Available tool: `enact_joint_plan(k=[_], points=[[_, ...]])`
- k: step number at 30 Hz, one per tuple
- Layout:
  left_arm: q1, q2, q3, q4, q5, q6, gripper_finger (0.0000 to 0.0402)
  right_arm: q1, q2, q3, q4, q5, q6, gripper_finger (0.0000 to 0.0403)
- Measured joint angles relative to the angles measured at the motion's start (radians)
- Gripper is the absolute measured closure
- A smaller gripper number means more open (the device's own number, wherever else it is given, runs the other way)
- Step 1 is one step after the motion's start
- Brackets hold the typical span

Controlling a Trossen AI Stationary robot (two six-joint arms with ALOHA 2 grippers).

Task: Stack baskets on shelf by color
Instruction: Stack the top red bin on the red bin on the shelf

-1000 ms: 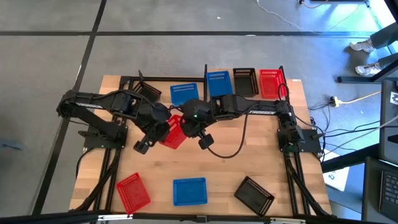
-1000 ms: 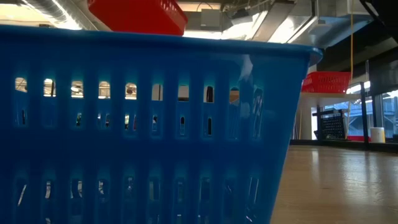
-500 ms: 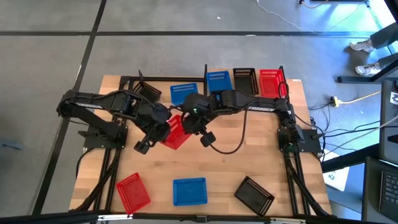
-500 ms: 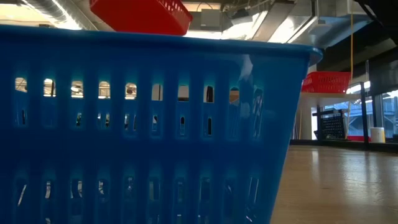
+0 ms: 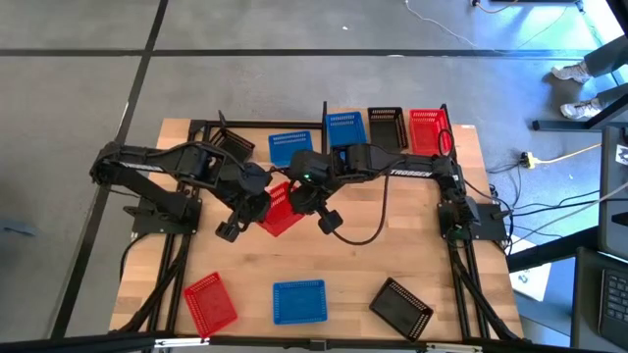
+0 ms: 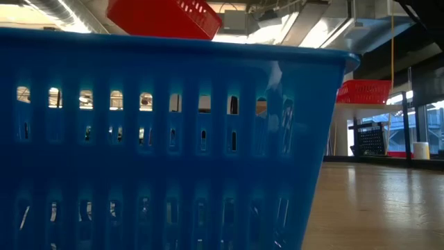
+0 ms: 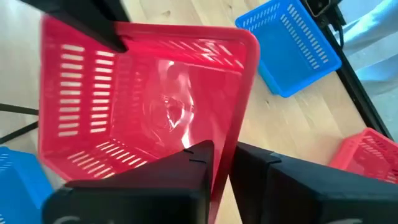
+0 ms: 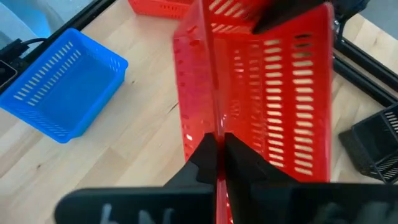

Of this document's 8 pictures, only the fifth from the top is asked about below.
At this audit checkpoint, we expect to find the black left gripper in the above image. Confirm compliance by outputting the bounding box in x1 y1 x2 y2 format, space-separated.
228 164 274 231

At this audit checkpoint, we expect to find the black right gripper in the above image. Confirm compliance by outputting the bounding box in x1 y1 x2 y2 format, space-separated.
288 152 340 217

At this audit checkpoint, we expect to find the red plastic slotted basket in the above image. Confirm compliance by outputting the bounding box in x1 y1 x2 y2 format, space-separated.
183 271 239 340
255 179 306 238
408 108 453 158

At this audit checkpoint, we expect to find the blue plastic slotted basket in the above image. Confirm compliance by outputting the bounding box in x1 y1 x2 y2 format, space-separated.
267 129 314 168
325 111 369 149
272 278 329 327

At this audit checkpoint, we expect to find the black plastic slotted basket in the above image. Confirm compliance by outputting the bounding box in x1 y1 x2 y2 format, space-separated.
211 126 256 166
368 277 435 343
367 106 410 151

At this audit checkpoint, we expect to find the black horizontal rig beam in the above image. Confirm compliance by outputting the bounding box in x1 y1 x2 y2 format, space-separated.
0 331 628 353

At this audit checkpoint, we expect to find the white paper sheet with logo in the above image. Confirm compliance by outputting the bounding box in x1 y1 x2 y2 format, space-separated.
508 234 553 303

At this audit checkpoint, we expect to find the black desk support bar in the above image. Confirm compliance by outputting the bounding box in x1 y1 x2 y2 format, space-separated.
506 226 601 274
532 91 628 131

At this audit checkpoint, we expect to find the person's foot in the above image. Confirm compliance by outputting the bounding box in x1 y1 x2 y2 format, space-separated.
558 97 602 121
549 62 594 85

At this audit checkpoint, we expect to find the dark grey side desk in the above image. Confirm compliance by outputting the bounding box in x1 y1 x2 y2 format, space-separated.
571 247 628 353

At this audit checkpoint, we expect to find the grey desktop device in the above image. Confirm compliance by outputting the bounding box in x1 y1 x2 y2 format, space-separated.
599 126 628 261

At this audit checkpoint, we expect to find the person's leg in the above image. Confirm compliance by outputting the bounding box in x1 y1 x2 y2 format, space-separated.
583 34 628 78
596 81 628 107

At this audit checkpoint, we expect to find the black computer keyboard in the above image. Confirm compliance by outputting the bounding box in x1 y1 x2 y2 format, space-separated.
598 267 628 350

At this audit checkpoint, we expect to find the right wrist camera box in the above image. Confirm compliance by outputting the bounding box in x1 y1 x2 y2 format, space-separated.
317 209 344 236

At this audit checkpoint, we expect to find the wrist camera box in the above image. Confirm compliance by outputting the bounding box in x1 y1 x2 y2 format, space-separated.
317 209 344 236
214 220 242 244

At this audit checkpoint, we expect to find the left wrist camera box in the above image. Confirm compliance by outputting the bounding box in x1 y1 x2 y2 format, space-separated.
214 220 242 244

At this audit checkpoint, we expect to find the black right camera cable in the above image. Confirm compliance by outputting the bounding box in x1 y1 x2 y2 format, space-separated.
333 171 390 246

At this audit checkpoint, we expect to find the black aluminium table frame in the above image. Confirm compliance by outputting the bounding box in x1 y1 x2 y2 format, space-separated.
110 119 524 344

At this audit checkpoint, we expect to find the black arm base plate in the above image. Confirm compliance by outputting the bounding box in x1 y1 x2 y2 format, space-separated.
131 204 202 235
438 200 509 242

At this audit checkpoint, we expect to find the black sleeved cable bundle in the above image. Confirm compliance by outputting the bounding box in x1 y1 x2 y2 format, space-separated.
117 233 193 334
450 242 522 342

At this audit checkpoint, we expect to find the black floor cable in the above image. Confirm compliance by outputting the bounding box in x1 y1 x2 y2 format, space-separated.
493 188 603 220

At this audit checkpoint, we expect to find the white floor cable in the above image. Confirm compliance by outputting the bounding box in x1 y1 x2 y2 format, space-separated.
404 0 477 48

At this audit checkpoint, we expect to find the yellow extension cable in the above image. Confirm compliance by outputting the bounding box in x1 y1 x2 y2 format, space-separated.
535 142 603 166

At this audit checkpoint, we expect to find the grey floor cable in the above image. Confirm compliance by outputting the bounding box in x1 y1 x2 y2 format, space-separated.
509 180 628 246

